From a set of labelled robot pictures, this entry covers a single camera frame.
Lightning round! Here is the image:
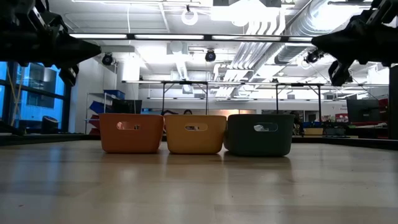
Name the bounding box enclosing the black monitor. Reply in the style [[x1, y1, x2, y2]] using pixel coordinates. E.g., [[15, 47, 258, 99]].
[[346, 98, 381, 124], [111, 98, 143, 114]]

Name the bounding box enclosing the white hanging ring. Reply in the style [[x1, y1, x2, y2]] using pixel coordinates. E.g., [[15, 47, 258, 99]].
[[180, 4, 199, 27]]

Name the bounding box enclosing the blue plastic bin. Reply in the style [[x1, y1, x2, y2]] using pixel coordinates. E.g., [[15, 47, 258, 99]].
[[89, 100, 108, 118]]

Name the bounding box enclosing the orange plastic bin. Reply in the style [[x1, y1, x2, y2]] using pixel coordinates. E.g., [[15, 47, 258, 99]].
[[98, 113, 165, 154]]

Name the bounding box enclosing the black leg table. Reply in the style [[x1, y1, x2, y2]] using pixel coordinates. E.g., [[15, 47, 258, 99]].
[[122, 80, 244, 116], [243, 81, 389, 115]]

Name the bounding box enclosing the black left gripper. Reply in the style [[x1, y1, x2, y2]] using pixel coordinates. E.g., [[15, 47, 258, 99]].
[[24, 14, 102, 68]]

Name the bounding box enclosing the blue shelf bin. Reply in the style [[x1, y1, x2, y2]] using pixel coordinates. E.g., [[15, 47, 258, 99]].
[[103, 89, 126, 100]]

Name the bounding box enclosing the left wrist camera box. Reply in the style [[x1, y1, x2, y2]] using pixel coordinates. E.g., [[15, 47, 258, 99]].
[[58, 64, 79, 87]]

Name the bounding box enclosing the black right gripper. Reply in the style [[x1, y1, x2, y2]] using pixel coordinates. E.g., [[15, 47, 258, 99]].
[[312, 12, 388, 66]]

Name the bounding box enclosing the teal plastic bin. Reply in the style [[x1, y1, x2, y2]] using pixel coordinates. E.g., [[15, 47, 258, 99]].
[[223, 113, 295, 157]]

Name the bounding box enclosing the black ceiling camera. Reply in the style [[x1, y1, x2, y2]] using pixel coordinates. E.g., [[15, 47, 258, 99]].
[[304, 49, 325, 65]]

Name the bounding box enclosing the black pillar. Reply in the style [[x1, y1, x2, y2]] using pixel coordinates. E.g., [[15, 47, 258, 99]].
[[388, 64, 398, 140]]

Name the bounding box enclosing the yellow plastic bin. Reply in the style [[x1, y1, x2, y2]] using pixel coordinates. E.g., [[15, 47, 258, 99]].
[[164, 114, 228, 155]]

